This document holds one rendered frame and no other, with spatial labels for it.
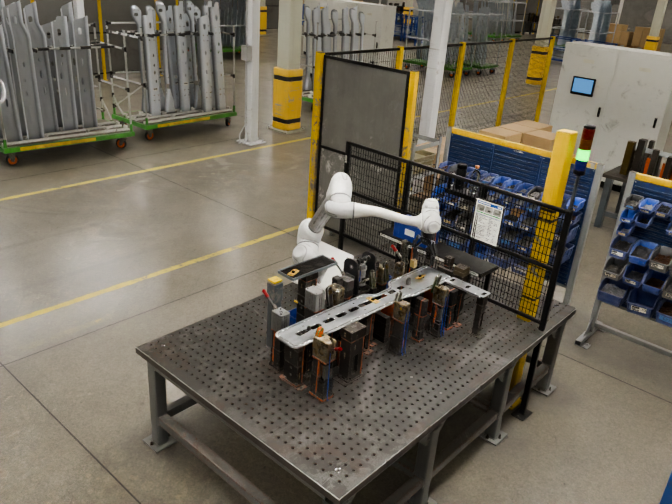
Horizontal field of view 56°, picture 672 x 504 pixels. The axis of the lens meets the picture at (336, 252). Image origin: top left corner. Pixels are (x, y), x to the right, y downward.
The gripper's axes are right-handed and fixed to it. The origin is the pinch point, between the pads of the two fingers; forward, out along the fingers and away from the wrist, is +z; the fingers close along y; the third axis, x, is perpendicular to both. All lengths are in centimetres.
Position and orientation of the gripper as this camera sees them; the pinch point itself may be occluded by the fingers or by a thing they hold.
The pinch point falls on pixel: (423, 260)
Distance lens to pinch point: 409.2
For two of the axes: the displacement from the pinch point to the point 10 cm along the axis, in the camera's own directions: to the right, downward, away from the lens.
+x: 7.0, -2.5, 6.7
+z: -0.7, 9.1, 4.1
